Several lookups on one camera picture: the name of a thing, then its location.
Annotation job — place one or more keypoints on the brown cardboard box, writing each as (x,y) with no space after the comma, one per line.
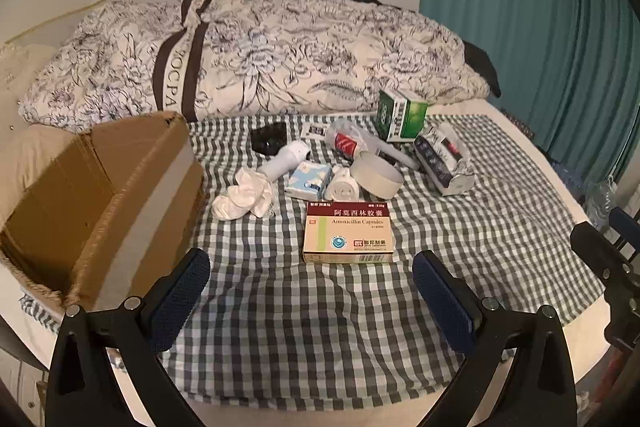
(45,207)

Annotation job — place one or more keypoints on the green and white box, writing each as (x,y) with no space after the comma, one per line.
(405,117)

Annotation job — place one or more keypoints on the clear plastic bottle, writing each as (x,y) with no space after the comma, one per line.
(600,202)

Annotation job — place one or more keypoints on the white cabinet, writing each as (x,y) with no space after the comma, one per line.
(20,387)

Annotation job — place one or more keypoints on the red and cream medicine box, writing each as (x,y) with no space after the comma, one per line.
(350,237)

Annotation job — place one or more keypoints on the blue and white packet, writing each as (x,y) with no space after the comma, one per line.
(440,157)

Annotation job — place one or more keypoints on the small black object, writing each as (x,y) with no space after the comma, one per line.
(270,138)

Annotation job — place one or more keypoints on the floral print quilt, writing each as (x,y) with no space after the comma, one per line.
(300,57)

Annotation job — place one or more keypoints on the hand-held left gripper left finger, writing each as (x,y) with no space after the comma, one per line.
(184,289)

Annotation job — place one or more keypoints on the blue tissue pack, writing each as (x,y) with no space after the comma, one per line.
(307,179)

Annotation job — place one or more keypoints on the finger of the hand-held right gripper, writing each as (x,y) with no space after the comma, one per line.
(595,249)
(625,227)

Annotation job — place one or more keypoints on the white plug adapter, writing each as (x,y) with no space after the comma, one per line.
(342,184)

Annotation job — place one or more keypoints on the teal curtain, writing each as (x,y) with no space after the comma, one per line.
(525,7)

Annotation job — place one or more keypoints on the grey checked cloth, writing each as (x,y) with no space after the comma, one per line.
(300,307)

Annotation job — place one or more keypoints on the white barcode card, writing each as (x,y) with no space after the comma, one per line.
(316,130)

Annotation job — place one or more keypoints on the black cloth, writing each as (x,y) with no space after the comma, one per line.
(480,64)

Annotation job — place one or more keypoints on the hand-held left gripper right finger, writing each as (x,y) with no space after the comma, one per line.
(441,302)

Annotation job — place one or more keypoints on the white tape roll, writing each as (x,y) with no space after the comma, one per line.
(375,181)

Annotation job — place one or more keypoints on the white tissue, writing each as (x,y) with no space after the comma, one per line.
(245,197)

